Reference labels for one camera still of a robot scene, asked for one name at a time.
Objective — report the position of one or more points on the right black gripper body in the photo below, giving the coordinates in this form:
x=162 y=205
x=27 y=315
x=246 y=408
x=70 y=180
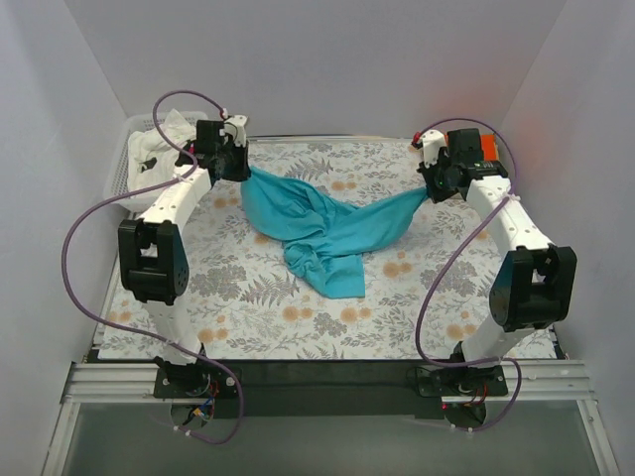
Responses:
x=438 y=183

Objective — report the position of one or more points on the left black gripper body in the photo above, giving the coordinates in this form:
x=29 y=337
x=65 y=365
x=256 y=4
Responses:
x=237 y=169

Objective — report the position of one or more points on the teal t shirt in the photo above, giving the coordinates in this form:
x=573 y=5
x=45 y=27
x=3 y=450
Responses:
x=324 y=239

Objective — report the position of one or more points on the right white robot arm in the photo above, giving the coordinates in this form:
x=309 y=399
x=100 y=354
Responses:
x=533 y=287

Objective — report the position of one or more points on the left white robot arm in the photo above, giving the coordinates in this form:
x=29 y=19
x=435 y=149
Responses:
x=153 y=261

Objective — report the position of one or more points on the folded orange t shirt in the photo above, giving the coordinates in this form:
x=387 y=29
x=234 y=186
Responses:
x=489 y=147

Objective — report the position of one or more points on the white t shirt in basket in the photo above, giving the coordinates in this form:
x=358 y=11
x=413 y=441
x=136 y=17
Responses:
x=151 y=160

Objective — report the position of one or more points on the white plastic laundry basket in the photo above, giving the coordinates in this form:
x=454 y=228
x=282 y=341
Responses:
x=116 y=182

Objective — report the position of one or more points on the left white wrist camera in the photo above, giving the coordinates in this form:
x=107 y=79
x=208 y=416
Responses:
x=234 y=127

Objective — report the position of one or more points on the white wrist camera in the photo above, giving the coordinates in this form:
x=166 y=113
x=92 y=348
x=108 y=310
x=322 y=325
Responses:
x=234 y=127
x=428 y=144

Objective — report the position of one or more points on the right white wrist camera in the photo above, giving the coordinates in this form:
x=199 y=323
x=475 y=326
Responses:
x=428 y=144

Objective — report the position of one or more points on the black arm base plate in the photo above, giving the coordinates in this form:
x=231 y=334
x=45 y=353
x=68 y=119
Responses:
x=326 y=388

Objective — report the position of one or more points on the aluminium frame rail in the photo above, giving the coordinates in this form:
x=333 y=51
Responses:
x=542 y=380

